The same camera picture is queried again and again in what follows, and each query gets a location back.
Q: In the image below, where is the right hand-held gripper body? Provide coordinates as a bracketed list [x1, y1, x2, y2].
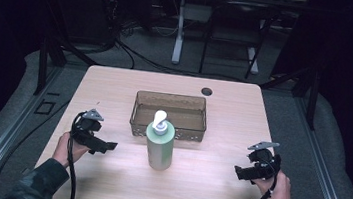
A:
[244, 139, 284, 185]

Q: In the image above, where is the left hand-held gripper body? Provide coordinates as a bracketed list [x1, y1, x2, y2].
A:
[70, 106, 106, 147]

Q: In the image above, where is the green pump bottle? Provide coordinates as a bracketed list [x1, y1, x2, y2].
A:
[141, 108, 179, 172]

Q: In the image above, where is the brown transparent plastic bin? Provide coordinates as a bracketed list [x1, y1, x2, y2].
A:
[127, 89, 211, 145]

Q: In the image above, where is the person's left hand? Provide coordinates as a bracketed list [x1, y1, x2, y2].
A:
[50, 129, 93, 171]

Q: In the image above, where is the person's right hand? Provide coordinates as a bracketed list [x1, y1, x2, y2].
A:
[249, 168, 302, 199]

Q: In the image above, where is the black metal stand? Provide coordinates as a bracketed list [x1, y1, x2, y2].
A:
[255, 59, 323, 131]
[32, 34, 103, 103]

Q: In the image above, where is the white desk leg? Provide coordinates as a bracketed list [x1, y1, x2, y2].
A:
[171, 0, 190, 66]

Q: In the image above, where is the black chair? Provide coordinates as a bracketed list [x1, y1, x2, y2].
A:
[198, 0, 281, 83]

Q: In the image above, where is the left hand-held gripper black cable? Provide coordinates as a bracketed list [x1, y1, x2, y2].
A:
[61, 111, 86, 199]

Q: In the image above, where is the aluminium floor rail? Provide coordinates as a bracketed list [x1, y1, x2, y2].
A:
[0, 58, 66, 199]
[283, 95, 353, 199]

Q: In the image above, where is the thin black floor cable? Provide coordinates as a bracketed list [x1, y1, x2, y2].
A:
[0, 92, 72, 199]

